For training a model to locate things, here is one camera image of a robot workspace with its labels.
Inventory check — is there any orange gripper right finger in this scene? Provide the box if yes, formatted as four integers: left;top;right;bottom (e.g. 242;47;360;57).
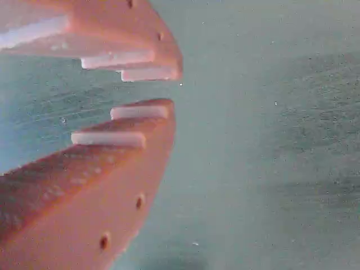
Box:
0;0;184;83

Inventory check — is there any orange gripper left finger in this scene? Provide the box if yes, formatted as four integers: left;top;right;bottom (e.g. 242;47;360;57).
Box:
0;97;177;270

